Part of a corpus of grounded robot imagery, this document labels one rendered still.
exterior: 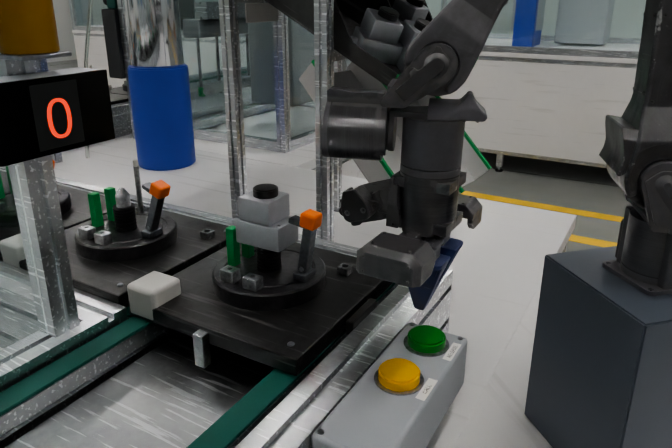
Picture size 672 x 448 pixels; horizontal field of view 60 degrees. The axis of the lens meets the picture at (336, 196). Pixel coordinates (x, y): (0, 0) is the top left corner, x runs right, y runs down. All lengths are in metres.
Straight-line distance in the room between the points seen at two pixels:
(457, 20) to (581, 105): 3.97
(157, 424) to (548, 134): 4.11
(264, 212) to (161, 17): 0.97
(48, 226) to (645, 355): 0.58
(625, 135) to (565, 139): 3.98
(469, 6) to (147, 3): 1.15
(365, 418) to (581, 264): 0.26
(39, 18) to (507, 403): 0.63
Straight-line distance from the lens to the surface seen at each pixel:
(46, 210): 0.67
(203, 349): 0.66
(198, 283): 0.75
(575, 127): 4.50
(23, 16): 0.59
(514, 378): 0.79
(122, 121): 2.07
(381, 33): 0.85
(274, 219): 0.68
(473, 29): 0.51
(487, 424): 0.71
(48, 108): 0.60
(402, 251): 0.50
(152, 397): 0.67
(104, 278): 0.80
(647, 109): 0.55
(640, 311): 0.56
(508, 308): 0.94
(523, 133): 4.57
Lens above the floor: 1.31
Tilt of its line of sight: 19 degrees down
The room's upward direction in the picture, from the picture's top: straight up
